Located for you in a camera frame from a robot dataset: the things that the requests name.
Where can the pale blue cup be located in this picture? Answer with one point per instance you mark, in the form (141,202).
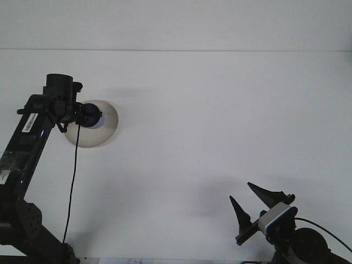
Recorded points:
(100,122)

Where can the pale round plate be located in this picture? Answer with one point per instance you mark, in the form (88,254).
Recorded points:
(90,137)

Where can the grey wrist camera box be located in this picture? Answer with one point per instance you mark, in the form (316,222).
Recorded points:
(276,217)

